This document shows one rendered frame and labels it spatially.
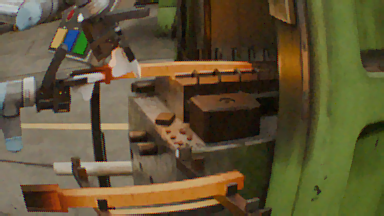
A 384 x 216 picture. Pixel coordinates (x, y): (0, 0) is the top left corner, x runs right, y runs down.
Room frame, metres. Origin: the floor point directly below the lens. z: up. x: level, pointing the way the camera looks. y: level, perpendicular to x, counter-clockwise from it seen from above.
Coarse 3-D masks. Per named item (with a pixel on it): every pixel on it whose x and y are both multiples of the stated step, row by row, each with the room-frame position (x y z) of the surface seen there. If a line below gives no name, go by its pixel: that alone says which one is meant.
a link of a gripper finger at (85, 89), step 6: (90, 78) 1.25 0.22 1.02; (96, 78) 1.26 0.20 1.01; (102, 78) 1.28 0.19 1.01; (78, 84) 1.25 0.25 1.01; (84, 84) 1.25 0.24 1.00; (90, 84) 1.26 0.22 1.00; (72, 90) 1.24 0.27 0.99; (78, 90) 1.25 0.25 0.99; (84, 90) 1.25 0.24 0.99; (90, 90) 1.26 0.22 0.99; (84, 96) 1.25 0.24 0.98; (90, 96) 1.26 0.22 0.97
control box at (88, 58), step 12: (120, 0) 1.72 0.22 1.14; (132, 0) 1.76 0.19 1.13; (60, 24) 1.91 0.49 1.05; (72, 24) 1.83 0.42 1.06; (120, 24) 1.73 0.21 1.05; (48, 48) 1.88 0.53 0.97; (72, 48) 1.74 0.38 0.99; (72, 60) 1.80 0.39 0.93; (84, 60) 1.65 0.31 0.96; (96, 60) 1.67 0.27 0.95
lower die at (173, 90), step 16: (256, 64) 1.43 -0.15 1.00; (272, 64) 1.45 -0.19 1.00; (160, 80) 1.42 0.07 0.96; (176, 80) 1.32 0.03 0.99; (192, 80) 1.31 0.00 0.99; (208, 80) 1.31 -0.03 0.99; (224, 80) 1.31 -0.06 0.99; (256, 80) 1.33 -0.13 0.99; (272, 80) 1.34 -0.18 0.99; (160, 96) 1.42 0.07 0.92; (176, 96) 1.31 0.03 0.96; (192, 96) 1.28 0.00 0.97; (176, 112) 1.31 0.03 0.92
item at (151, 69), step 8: (144, 64) 1.34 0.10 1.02; (152, 64) 1.34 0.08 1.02; (160, 64) 1.34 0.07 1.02; (168, 64) 1.34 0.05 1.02; (176, 64) 1.34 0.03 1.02; (184, 64) 1.34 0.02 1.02; (192, 64) 1.35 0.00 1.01; (200, 64) 1.35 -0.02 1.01; (208, 64) 1.36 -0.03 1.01; (216, 64) 1.36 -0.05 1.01; (224, 64) 1.37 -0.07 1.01; (232, 64) 1.38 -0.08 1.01; (240, 64) 1.39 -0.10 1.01; (248, 64) 1.39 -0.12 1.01; (72, 72) 1.27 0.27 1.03; (80, 72) 1.26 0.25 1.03; (88, 72) 1.27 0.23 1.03; (96, 72) 1.27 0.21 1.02; (104, 72) 1.29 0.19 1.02; (128, 72) 1.30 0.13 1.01; (144, 72) 1.31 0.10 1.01; (152, 72) 1.32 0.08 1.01; (160, 72) 1.32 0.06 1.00; (168, 72) 1.33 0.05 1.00; (176, 72) 1.33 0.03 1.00; (184, 72) 1.34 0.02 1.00; (104, 80) 1.28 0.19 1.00
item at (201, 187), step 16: (208, 176) 0.86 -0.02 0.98; (224, 176) 0.86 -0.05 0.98; (240, 176) 0.86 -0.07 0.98; (32, 192) 0.70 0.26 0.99; (48, 192) 0.71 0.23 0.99; (64, 192) 0.74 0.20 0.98; (80, 192) 0.76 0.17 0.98; (96, 192) 0.77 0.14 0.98; (112, 192) 0.78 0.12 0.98; (128, 192) 0.79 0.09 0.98; (144, 192) 0.79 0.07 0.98; (160, 192) 0.80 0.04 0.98; (176, 192) 0.81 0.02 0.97; (192, 192) 0.82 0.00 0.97; (208, 192) 0.83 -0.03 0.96; (32, 208) 0.70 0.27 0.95; (48, 208) 0.71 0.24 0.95; (64, 208) 0.72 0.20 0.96
